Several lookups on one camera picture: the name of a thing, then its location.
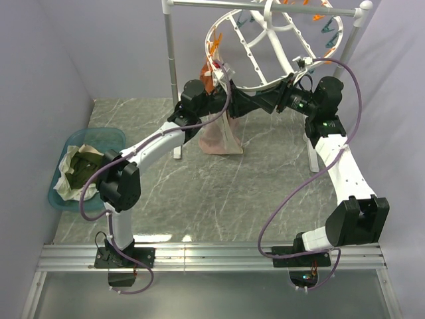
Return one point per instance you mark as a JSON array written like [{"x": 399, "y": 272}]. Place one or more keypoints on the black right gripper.
[{"x": 278, "y": 96}]

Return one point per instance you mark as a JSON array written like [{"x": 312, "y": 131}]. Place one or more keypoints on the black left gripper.
[{"x": 240, "y": 105}]

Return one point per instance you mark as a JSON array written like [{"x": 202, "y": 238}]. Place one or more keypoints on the pink underwear white waistband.
[{"x": 218, "y": 137}]

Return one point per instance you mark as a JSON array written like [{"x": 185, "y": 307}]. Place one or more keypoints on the orange underwear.
[{"x": 206, "y": 77}]

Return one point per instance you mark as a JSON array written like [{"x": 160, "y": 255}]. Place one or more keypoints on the white oval clip hanger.
[{"x": 269, "y": 31}]

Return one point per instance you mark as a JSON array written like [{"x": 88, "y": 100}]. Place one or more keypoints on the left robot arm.
[{"x": 119, "y": 178}]

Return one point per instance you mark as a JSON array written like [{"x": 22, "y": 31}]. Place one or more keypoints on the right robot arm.
[{"x": 360, "y": 214}]

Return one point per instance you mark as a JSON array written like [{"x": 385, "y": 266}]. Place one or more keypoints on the white rack foot right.
[{"x": 312, "y": 155}]

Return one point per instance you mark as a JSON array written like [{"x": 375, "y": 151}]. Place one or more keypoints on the teal plastic basket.
[{"x": 103, "y": 139}]

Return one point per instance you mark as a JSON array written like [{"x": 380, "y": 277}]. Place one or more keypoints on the pile of clothes in basket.
[{"x": 76, "y": 167}]

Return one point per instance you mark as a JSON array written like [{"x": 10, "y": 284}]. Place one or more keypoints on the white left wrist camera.
[{"x": 221, "y": 75}]

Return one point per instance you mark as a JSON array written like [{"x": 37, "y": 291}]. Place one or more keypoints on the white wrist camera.
[
  {"x": 304, "y": 65},
  {"x": 221, "y": 75}
]

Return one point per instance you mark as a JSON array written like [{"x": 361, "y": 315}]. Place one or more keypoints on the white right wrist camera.
[{"x": 304, "y": 65}]

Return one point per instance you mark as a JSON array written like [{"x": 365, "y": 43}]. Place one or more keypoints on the aluminium rail front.
[{"x": 197, "y": 257}]

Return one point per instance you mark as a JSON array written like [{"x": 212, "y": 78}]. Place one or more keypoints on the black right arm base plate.
[{"x": 317, "y": 259}]

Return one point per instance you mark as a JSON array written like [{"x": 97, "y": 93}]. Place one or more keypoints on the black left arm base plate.
[{"x": 110, "y": 259}]

